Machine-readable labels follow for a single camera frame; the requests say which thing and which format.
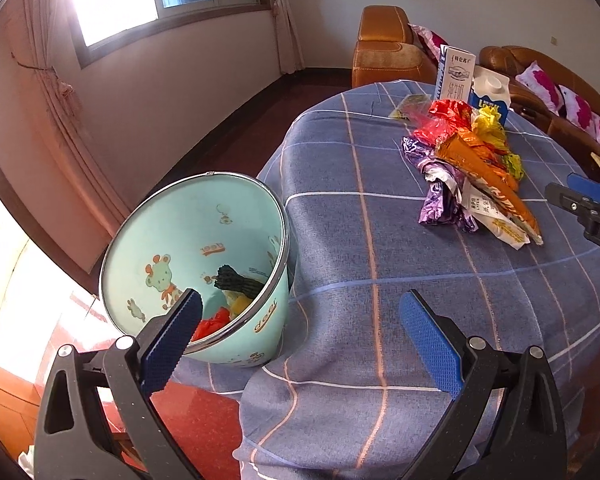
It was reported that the white orange snack packet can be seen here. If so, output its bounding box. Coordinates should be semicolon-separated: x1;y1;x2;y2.
462;180;530;250

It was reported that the yellow sponge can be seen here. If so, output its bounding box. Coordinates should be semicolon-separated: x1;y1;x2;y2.
228;294;252;320

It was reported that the black knitted cloth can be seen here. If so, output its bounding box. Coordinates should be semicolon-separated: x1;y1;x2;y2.
214;264;264;300

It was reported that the orange snack bag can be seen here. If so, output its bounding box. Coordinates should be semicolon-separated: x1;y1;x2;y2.
436;134;543;246

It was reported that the purple foil wrapper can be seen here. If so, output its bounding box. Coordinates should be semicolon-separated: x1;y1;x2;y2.
400;136;479;233

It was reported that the red wrapper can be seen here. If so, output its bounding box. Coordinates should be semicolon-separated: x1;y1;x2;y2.
190;307;232;341

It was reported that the mint green trash bin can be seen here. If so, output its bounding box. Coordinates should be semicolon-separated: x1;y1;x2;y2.
99;172;291;367

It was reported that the pink floral cushion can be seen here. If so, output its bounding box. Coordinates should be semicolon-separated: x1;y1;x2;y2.
410;24;446;65
515;58;600;144

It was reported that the blue plaid tablecloth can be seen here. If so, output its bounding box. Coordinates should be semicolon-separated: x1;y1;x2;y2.
174;81;600;479

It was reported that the yellow crumpled wrapper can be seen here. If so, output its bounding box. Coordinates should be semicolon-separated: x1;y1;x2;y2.
471;104;524;182

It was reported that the brown leather sofa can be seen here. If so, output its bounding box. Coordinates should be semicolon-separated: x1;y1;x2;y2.
479;46;600;182

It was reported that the left pink curtain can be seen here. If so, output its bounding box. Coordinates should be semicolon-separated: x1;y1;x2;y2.
7;0;131;236

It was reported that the pink curtain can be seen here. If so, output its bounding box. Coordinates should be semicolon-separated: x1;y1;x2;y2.
7;0;131;236
272;0;304;74

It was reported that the tall white carton box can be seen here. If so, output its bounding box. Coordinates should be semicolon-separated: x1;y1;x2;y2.
432;44;476;102

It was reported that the dark yellow flat packet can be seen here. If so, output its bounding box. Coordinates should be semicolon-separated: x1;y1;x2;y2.
389;94;431;122

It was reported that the orange leather armchair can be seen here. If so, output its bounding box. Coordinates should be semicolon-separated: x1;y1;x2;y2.
352;6;437;88

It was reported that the right pink curtain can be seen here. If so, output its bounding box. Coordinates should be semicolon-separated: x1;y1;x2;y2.
272;0;304;74

